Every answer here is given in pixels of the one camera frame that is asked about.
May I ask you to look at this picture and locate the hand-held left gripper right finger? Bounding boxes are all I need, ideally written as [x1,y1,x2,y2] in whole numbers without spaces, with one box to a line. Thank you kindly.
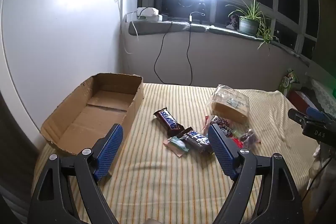
[207,123,307,224]

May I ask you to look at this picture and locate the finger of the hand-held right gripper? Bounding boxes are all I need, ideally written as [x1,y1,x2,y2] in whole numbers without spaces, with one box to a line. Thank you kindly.
[306,106,336,122]
[287,108,307,127]

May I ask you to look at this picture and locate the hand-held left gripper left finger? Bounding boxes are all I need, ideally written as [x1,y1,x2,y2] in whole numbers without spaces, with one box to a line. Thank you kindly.
[28,123,124,224]

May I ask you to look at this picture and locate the black patterned candy packet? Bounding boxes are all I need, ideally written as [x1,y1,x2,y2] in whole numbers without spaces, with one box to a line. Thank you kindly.
[214,119,234,138]

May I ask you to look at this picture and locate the chocolate bar white blue label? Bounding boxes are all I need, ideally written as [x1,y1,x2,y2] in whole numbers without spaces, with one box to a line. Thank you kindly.
[177,127,214,155]

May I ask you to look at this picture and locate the clear red-edged candy bag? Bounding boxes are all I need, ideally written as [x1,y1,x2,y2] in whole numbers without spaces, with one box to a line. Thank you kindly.
[202,114,263,149]

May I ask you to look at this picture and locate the clear small green candy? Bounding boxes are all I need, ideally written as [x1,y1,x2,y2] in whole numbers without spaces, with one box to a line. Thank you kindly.
[163,136,190,159]

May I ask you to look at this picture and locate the cardboard box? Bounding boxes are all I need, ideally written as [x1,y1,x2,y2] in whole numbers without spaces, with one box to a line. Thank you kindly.
[40,72,144,178]

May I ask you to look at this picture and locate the clear bag of bread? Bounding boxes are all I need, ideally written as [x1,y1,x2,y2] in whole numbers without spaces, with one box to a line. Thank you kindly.
[207,84,250,125]

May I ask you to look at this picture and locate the brown chocolate bar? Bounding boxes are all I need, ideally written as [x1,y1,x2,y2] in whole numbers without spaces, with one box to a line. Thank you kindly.
[153,107,184,136]

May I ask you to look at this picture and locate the red box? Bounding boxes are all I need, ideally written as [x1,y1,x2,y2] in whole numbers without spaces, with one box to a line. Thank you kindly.
[287,89,315,111]

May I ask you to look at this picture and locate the white lace cloth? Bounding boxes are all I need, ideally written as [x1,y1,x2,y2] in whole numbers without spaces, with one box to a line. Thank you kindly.
[306,77,336,114]

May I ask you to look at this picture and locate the green snack bag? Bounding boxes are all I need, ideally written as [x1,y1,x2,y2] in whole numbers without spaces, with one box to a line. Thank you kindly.
[278,69,300,94]

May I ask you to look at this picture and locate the potted spider plant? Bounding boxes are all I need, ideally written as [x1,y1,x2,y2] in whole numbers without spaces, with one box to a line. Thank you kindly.
[226,0,280,50]

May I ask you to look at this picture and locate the small figurine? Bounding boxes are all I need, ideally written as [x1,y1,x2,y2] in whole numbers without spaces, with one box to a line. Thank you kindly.
[228,15,239,29]

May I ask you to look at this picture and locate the white wardrobe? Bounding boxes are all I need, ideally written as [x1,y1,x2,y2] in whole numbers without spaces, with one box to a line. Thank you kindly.
[0,0,126,151]

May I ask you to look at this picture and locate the white power adapter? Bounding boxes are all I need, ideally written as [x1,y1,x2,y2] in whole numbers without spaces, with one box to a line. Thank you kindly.
[136,7,163,22]

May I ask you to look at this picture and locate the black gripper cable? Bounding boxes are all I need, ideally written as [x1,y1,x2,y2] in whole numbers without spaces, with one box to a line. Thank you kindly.
[302,158,331,201]

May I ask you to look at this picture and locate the black power cable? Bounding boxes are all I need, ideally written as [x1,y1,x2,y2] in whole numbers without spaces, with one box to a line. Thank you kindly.
[186,12,206,86]
[154,20,174,84]

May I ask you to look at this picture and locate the white cable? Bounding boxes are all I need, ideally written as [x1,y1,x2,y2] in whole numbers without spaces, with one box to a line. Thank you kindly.
[123,13,139,55]

